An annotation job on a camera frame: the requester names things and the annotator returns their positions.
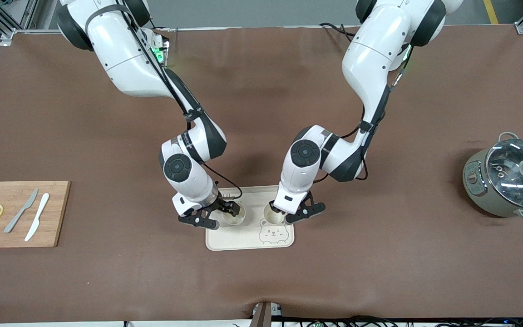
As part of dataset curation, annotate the glass pot lid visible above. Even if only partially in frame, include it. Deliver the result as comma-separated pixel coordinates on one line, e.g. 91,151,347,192
485,139,523,205

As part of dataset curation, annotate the wooden cutting board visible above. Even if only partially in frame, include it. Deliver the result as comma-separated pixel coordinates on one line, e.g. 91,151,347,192
0,181,71,248

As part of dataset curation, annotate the black right base cable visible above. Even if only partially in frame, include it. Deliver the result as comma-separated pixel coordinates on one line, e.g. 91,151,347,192
143,18,171,33

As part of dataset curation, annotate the grey-green electric cooking pot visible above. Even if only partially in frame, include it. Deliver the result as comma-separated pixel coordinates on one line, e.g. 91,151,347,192
463,132,523,223

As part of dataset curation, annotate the grey plastic knife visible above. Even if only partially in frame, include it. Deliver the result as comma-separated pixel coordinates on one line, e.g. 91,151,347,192
4,188,39,234

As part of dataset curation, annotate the brown table mat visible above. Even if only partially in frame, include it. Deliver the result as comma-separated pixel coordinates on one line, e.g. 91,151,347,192
0,25,523,324

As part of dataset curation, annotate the white plastic cup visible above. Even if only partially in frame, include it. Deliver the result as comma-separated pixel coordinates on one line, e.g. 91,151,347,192
222,207,247,226
262,202,286,226

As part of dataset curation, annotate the beige tray with bear print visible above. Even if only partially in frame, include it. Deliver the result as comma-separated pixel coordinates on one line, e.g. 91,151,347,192
205,185,295,251

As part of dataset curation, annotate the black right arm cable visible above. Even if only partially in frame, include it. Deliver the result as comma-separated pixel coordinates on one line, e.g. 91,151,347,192
121,5,244,201

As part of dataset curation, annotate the black left base cable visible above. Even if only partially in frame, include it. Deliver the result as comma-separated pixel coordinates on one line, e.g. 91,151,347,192
318,22,357,44

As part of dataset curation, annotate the white plastic knife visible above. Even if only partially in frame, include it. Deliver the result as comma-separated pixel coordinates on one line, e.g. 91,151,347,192
24,193,50,242

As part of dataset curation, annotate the grey mounting post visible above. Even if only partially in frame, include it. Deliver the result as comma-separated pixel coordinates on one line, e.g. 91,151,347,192
250,301,283,327

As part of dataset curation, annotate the black base cable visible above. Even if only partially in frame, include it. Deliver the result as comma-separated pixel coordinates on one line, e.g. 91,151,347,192
318,22,357,44
143,18,171,33

